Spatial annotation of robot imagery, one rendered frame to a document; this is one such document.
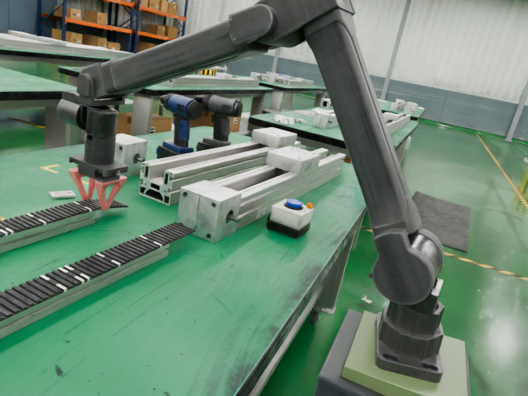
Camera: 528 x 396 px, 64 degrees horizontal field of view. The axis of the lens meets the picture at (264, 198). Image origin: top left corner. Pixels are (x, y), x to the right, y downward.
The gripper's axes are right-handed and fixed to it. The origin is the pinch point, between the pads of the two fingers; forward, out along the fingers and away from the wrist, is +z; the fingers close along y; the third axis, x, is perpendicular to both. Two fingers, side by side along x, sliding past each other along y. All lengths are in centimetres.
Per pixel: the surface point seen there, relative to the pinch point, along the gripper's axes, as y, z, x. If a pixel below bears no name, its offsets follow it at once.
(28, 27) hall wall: 1086, 32, -752
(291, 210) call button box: -33.0, -3.0, -26.7
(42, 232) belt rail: -1.6, 2.1, 13.6
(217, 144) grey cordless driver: 14, -2, -67
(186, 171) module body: -5.1, -4.6, -23.2
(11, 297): -18.4, -0.1, 30.5
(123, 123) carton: 208, 48, -222
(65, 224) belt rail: -1.6, 2.0, 8.6
